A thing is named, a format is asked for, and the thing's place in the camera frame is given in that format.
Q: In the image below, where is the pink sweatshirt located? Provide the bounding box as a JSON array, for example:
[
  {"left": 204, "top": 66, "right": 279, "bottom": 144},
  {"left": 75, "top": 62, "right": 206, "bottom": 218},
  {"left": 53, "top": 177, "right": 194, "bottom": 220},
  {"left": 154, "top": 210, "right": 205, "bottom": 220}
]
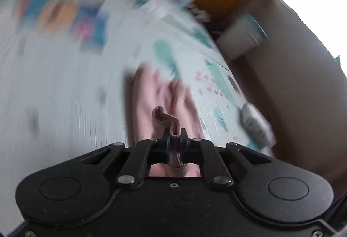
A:
[{"left": 126, "top": 64, "right": 206, "bottom": 178}]

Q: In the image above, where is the grey slipper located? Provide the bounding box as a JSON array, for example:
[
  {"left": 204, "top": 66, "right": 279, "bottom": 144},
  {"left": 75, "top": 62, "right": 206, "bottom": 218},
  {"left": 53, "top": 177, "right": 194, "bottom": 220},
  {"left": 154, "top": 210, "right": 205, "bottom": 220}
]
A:
[{"left": 239, "top": 103, "right": 274, "bottom": 149}]

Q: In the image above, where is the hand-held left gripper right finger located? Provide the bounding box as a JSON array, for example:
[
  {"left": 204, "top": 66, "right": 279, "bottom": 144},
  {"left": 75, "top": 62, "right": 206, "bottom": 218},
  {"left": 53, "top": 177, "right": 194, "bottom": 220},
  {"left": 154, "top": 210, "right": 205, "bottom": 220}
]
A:
[{"left": 179, "top": 128, "right": 272, "bottom": 187}]

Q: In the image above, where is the white storage bin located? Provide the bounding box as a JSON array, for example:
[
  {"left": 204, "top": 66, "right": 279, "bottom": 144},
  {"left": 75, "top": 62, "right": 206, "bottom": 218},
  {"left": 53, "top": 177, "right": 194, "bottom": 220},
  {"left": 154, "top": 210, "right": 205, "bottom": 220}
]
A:
[{"left": 217, "top": 13, "right": 269, "bottom": 60}]

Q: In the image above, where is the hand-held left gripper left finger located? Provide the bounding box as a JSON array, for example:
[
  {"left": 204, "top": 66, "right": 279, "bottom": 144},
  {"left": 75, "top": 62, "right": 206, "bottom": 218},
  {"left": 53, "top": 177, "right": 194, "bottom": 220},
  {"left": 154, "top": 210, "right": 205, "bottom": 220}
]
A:
[{"left": 77, "top": 128, "right": 172, "bottom": 189}]

